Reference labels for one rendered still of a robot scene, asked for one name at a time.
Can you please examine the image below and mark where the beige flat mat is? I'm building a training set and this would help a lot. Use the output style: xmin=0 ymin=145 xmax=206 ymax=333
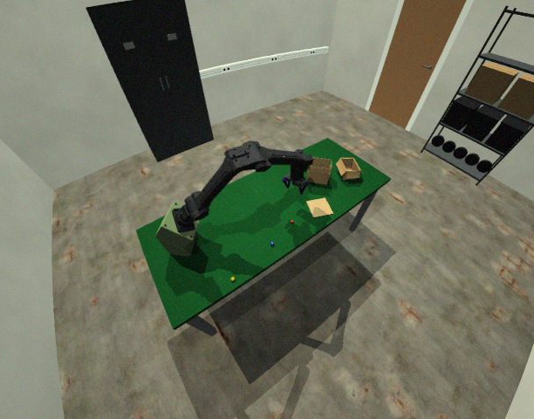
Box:
xmin=306 ymin=198 xmax=333 ymax=217

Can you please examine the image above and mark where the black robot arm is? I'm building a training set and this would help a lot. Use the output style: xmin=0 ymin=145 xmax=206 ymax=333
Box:
xmin=172 ymin=141 xmax=314 ymax=232

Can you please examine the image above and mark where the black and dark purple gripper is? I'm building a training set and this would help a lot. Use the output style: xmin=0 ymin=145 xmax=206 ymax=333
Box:
xmin=282 ymin=170 xmax=308 ymax=194

